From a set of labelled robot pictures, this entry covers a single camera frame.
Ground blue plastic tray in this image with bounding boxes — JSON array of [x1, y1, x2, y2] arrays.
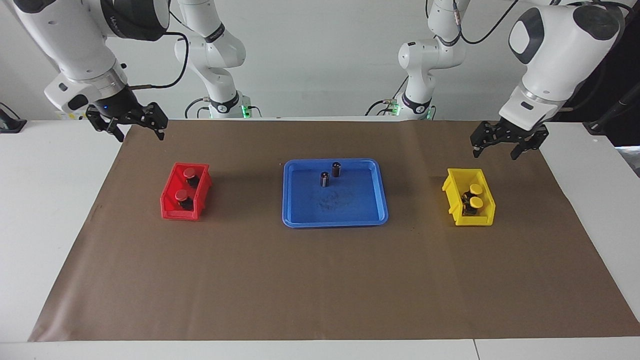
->
[[281, 158, 390, 229]]

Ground yellow plastic bin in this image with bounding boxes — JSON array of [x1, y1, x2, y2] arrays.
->
[[442, 167, 496, 227]]

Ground red plastic bin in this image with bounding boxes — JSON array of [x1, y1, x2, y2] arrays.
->
[[160, 162, 212, 221]]

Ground black device at table edge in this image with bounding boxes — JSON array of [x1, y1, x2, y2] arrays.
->
[[0, 102, 27, 134]]

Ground black background panel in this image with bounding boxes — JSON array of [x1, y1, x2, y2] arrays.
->
[[555, 20, 640, 147]]

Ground brown paper table mat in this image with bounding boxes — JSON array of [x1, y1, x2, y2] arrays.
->
[[28, 119, 640, 342]]

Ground black right base cable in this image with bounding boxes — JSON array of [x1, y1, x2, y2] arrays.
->
[[185, 97, 211, 119]]

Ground black base cable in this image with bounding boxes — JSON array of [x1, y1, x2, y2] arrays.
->
[[185, 97, 211, 119], [365, 75, 408, 117]]

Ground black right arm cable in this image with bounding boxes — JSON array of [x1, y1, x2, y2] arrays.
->
[[131, 31, 191, 91]]

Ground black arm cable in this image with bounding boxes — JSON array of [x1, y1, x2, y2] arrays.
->
[[452, 0, 523, 46], [131, 31, 191, 91]]

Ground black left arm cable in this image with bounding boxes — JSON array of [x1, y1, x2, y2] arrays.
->
[[452, 0, 523, 46]]

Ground black left base cable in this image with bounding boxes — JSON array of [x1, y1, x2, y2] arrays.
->
[[365, 75, 408, 117]]

